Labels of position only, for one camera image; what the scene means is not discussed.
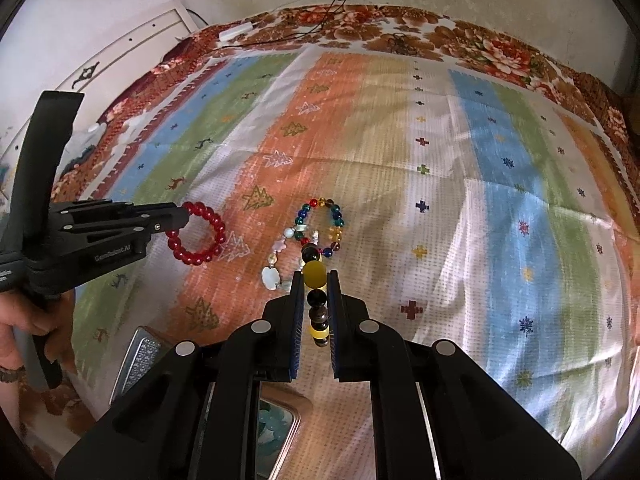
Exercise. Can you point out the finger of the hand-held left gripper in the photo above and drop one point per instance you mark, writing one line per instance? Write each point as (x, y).
(125, 232)
(125, 210)

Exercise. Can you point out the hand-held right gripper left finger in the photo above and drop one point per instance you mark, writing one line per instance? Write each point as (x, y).
(299, 310)

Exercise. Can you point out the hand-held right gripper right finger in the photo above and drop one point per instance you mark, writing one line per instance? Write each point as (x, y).
(334, 310)

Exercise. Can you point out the embossed metal tin box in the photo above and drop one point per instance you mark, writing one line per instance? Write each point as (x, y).
(142, 360)

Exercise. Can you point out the person's left hand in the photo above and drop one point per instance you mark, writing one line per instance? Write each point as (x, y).
(15, 315)

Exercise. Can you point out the grey blue clothes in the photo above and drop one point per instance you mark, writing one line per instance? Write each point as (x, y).
(80, 152)

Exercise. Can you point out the striped patterned cloth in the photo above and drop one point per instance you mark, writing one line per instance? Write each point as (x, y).
(450, 210)

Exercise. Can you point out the white headboard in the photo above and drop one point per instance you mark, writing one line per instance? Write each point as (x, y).
(125, 45)

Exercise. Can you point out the white charger block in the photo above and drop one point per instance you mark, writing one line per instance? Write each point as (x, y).
(235, 31)

